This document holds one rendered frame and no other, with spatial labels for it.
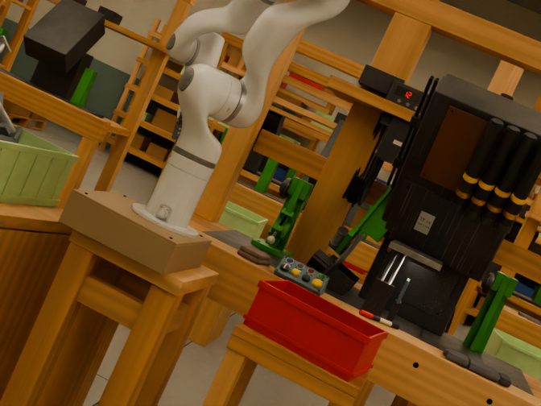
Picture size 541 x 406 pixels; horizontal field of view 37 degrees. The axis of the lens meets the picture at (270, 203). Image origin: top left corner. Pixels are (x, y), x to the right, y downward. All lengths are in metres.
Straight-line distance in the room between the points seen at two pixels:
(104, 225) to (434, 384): 1.00
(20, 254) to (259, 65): 0.84
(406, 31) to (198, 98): 1.14
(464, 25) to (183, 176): 1.30
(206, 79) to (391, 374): 0.96
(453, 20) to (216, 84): 1.17
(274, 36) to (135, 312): 0.76
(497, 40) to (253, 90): 1.14
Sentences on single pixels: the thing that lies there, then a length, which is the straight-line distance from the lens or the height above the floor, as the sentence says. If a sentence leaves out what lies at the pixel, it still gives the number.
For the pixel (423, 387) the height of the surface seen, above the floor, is 0.81.
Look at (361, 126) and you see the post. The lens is 2.95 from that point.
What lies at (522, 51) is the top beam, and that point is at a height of 1.88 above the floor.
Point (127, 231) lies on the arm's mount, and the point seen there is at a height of 0.91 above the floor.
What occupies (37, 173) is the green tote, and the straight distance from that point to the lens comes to 2.41.
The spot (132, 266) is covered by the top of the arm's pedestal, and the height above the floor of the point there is 0.83.
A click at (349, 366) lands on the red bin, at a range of 2.00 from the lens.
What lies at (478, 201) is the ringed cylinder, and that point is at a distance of 2.39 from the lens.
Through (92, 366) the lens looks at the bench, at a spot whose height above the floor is 0.39.
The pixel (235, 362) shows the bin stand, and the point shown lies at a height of 0.72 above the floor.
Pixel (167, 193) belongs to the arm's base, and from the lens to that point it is 2.11.
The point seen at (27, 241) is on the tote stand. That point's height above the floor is 0.72.
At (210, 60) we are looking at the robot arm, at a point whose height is 1.38.
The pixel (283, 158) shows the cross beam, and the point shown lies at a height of 1.21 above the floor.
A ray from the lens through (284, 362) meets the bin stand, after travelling 2.02.
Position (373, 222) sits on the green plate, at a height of 1.15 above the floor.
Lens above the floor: 1.25
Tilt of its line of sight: 4 degrees down
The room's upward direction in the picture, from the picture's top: 25 degrees clockwise
